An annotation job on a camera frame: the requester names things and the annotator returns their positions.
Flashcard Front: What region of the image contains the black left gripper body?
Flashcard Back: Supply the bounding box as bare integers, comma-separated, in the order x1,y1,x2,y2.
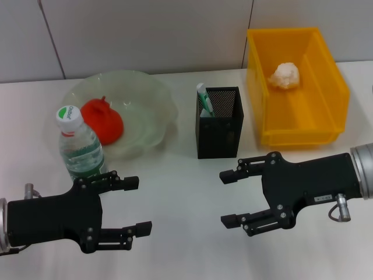
7,176,104,254

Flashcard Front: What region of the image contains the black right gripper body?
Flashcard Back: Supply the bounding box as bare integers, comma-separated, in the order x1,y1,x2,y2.
261,150,363,231

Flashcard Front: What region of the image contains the clear bottle with green label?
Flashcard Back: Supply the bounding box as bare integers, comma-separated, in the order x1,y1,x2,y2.
55,105,109,183

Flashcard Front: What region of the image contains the orange fruit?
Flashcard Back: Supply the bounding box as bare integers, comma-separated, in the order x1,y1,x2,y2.
80,95,125,146

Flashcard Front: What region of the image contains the mint green pen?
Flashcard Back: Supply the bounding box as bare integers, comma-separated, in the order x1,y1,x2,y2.
196,83,217,118

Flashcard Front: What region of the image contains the white paper ball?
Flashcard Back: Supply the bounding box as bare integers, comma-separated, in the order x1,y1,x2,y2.
268,62,301,90

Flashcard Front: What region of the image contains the black mesh pen holder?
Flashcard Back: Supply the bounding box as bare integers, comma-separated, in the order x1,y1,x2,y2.
194,86,245,160

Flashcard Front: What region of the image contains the pale green glass fruit plate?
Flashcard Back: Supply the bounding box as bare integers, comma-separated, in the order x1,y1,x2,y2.
61,69,179,160

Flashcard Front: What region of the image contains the silver right wrist plug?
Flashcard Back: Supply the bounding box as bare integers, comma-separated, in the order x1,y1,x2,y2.
328,192,352,222

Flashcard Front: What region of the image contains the silver wrist plug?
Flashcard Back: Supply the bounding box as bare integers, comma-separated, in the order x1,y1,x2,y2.
328,192,352,222
24,183,42,200

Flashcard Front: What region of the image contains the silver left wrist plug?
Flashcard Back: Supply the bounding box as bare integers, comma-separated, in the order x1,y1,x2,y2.
24,183,42,200

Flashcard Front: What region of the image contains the yellow plastic bin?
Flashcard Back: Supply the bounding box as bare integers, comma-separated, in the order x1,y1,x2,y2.
246,27,350,151

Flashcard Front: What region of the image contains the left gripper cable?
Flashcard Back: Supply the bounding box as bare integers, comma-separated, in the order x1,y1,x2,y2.
0,244,30,257

